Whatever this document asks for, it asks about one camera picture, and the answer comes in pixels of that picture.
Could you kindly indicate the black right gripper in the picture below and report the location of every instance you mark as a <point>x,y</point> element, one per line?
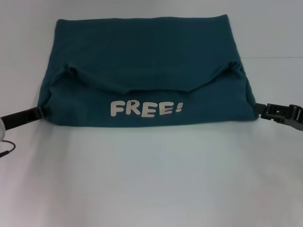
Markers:
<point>286,116</point>

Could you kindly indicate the teal blue t-shirt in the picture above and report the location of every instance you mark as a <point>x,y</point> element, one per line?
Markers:
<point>142,59</point>

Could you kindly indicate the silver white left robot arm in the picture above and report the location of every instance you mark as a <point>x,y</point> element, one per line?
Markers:
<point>2,130</point>

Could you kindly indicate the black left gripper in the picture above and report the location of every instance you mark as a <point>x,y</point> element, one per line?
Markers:
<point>19,119</point>

